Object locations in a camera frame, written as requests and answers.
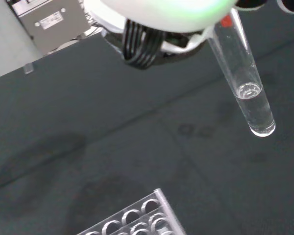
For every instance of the grey metal box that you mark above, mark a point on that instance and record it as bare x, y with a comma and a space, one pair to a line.
51, 24

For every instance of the clear plastic test tube rack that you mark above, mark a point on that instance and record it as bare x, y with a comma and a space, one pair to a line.
142, 218

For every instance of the black bench cloth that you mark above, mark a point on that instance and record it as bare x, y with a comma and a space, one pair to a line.
88, 137

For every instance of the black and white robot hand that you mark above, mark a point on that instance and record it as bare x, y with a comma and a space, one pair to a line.
161, 14

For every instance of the clear cloth clip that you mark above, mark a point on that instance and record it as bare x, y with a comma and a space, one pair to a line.
28, 68

